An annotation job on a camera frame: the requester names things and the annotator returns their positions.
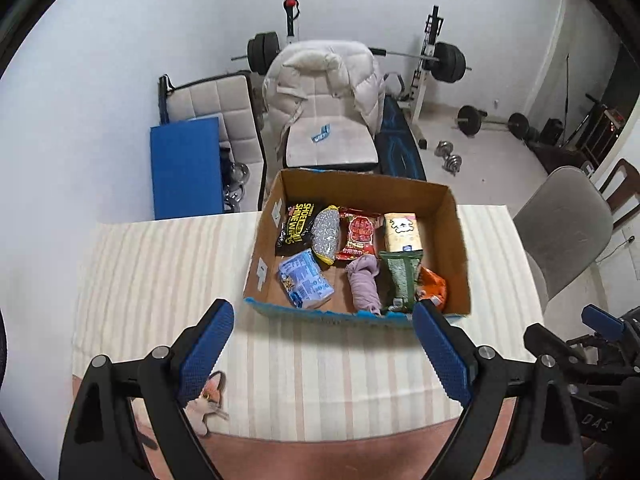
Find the black exercise machine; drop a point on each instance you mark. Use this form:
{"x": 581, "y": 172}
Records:
{"x": 595, "y": 125}

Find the cardboard box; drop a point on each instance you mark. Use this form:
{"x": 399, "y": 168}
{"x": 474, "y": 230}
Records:
{"x": 452, "y": 240}

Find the grey office chair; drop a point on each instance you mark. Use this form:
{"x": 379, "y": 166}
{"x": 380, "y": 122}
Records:
{"x": 565, "y": 220}

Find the weight bench with rack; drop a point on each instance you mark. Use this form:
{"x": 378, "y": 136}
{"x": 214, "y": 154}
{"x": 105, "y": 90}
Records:
{"x": 400, "y": 145}

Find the silver scrubber packet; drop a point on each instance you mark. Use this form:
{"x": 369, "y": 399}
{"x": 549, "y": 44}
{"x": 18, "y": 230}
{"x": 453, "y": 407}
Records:
{"x": 326, "y": 235}

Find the striped tablecloth with cat print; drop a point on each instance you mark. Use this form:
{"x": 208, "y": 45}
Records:
{"x": 165, "y": 270}

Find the chrome dumbbell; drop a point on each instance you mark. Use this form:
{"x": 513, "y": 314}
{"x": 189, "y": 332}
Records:
{"x": 235, "y": 185}
{"x": 452, "y": 164}
{"x": 443, "y": 149}

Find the small blue clip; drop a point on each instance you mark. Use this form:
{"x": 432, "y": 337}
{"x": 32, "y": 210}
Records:
{"x": 320, "y": 133}

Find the small black speaker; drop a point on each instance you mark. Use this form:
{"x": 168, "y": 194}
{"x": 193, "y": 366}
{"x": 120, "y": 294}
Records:
{"x": 552, "y": 131}

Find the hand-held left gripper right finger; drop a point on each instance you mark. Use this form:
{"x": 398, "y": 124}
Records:
{"x": 442, "y": 355}

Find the white upholstered chair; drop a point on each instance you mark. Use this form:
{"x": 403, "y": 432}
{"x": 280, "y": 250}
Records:
{"x": 330, "y": 147}

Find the blue foam mat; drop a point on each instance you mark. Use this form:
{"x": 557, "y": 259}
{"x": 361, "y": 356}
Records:
{"x": 185, "y": 170}

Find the short barbell with black plates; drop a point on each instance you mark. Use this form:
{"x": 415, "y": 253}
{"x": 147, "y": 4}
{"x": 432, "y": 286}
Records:
{"x": 469, "y": 120}

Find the red snack packet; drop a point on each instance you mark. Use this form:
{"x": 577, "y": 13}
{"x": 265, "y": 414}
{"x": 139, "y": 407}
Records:
{"x": 359, "y": 234}

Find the white quilted folding chair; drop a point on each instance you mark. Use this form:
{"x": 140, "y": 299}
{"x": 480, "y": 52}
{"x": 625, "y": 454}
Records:
{"x": 210, "y": 100}

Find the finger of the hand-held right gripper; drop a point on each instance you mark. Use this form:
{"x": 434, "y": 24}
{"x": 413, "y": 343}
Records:
{"x": 602, "y": 321}
{"x": 550, "y": 340}

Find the yellow tissue pack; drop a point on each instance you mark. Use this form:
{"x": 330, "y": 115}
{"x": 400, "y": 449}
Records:
{"x": 402, "y": 232}

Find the black yellow wipes packet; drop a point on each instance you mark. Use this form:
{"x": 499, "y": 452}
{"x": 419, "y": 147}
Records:
{"x": 295, "y": 225}

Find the purple sock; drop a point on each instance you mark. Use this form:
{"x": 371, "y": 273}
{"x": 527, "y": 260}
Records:
{"x": 364, "y": 285}

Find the green towel packet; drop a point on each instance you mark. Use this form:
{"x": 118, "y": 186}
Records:
{"x": 400, "y": 280}

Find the blue tissue packet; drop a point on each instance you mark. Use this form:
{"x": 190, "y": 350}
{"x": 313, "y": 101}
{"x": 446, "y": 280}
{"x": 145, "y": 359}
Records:
{"x": 305, "y": 280}

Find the white puffer jacket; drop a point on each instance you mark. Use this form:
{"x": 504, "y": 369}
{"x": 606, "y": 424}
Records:
{"x": 320, "y": 75}

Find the orange snack packet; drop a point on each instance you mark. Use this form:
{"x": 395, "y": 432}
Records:
{"x": 434, "y": 285}

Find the dark wooden chair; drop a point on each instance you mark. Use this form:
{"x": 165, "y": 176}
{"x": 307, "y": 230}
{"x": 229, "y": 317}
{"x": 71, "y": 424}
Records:
{"x": 627, "y": 180}

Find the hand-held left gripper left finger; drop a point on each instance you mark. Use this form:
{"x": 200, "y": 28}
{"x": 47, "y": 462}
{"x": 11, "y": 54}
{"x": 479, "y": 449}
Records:
{"x": 205, "y": 347}

